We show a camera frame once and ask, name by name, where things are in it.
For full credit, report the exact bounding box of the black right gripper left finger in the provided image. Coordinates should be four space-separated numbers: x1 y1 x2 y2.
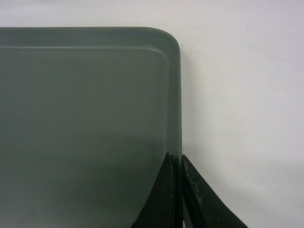
132 153 175 228

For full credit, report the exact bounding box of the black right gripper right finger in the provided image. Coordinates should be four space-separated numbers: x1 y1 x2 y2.
182 155 247 228

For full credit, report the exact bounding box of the grey rectangular serving tray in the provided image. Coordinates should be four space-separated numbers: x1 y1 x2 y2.
0 27 182 228

